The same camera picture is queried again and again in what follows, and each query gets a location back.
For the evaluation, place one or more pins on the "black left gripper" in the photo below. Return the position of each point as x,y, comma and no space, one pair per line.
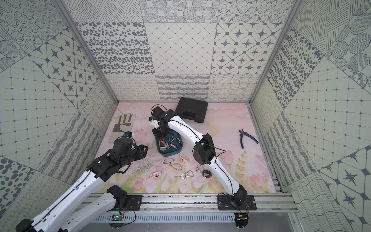
139,151

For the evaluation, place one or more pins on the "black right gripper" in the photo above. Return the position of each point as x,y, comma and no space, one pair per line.
159,136

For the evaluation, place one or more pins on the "beige triangular watch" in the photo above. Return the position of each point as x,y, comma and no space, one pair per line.
176,142

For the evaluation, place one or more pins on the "pink white watch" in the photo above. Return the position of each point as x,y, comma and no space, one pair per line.
156,174

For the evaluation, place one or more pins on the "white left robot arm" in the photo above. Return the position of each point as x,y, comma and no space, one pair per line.
62,216

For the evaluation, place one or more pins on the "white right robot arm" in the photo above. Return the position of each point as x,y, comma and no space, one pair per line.
204,150

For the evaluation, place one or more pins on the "teal storage box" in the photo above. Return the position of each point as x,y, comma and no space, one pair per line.
170,151

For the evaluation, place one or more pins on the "beige watch upper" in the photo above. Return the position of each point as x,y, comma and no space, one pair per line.
168,160

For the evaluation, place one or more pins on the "orange white digital watch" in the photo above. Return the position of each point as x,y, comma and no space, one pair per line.
183,158

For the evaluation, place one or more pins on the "beige watch lower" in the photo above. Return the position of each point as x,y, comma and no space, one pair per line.
176,166

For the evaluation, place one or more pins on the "silver rhinestone watch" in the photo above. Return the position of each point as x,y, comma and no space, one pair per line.
184,175

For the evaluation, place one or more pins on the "dark brown watch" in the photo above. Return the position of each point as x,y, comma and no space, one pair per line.
206,174

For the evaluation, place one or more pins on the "grey white work glove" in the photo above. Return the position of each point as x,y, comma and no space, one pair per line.
122,124

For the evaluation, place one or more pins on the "black plastic tool case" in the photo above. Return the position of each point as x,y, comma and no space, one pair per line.
192,109

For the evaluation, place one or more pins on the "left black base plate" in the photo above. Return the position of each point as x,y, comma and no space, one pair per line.
130,202

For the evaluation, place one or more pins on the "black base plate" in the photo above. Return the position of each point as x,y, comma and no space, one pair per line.
130,202
226,202

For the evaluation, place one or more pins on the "white slotted cable duct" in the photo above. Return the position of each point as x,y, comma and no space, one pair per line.
166,218

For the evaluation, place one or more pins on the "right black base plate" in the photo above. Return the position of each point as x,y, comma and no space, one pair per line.
226,202

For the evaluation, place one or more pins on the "aluminium rail frame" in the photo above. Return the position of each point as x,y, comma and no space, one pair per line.
196,203

